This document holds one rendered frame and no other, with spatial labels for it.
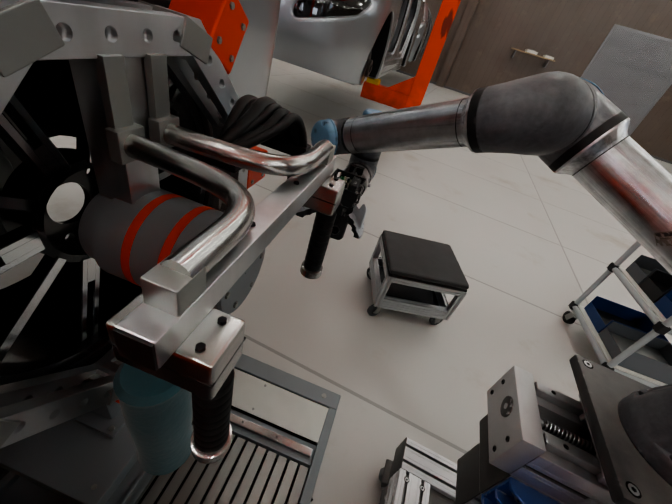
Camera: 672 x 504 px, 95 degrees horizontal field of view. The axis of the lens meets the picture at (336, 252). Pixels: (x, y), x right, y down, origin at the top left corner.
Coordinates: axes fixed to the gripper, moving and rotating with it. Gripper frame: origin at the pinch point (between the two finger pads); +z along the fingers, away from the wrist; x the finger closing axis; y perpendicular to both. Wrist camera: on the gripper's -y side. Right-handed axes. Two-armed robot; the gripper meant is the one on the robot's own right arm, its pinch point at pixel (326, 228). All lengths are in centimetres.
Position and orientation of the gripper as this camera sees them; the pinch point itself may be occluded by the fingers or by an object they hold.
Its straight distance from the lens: 62.5
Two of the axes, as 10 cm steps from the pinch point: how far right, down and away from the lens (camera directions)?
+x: 9.3, 3.6, -0.8
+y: 2.5, -7.7, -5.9
